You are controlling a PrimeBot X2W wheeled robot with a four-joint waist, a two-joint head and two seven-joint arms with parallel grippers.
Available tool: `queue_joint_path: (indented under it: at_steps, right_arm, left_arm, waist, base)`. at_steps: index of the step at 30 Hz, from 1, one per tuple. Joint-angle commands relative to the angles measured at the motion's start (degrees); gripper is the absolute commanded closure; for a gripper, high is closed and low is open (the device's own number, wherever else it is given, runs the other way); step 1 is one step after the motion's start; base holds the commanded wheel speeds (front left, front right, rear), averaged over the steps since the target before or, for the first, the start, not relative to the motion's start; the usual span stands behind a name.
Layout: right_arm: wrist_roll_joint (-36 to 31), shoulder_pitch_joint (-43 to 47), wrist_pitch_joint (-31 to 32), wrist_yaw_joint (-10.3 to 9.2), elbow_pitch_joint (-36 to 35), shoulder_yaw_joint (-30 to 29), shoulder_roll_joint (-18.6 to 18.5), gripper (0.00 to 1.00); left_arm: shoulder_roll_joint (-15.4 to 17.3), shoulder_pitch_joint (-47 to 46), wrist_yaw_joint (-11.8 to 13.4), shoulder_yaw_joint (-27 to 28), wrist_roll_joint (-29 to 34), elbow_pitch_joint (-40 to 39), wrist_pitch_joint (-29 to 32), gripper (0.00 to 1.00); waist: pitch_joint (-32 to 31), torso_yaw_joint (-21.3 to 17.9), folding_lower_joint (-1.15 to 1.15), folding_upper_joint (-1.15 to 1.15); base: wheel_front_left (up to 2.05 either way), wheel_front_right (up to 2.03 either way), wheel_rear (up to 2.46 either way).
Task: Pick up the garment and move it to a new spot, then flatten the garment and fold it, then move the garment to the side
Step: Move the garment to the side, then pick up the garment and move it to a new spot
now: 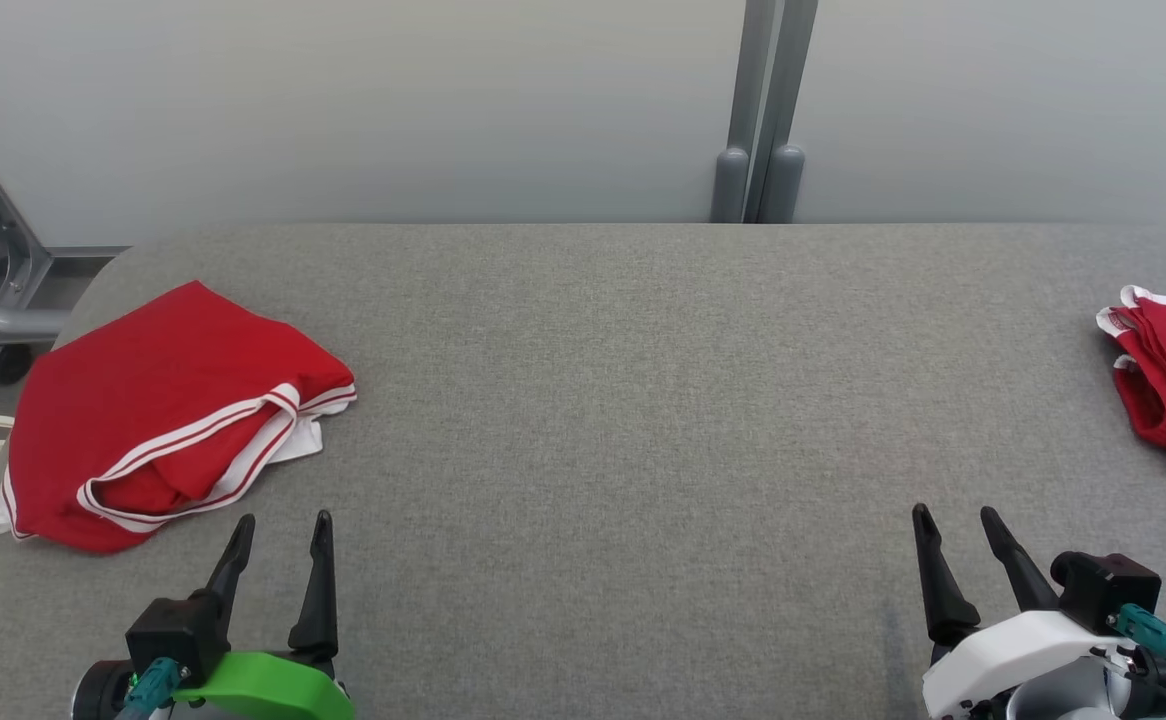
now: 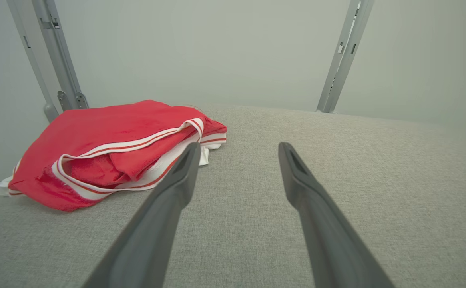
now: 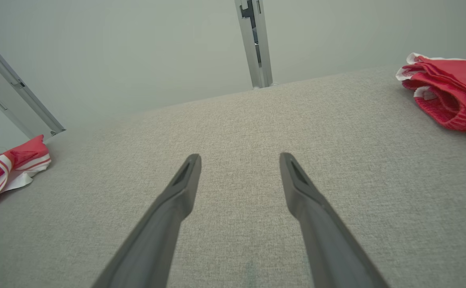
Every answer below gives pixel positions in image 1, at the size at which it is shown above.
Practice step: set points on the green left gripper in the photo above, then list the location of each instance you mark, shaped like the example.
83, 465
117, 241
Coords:
273, 690

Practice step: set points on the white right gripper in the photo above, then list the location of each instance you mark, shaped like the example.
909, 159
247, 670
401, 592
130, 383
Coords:
1003, 650

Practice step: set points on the red and white shirt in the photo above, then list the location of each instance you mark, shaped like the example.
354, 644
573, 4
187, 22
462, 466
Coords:
143, 380

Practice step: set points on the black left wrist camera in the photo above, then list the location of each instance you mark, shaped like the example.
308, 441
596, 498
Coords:
178, 630

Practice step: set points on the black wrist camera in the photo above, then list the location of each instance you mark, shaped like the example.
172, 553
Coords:
1108, 590
178, 630

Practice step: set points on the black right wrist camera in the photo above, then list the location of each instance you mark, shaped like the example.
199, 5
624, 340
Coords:
1108, 590

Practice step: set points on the grey metal wheeled frame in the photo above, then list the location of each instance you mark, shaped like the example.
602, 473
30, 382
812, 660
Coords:
3, 322

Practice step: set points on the grey metal double post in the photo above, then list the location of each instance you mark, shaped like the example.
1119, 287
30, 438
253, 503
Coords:
758, 100

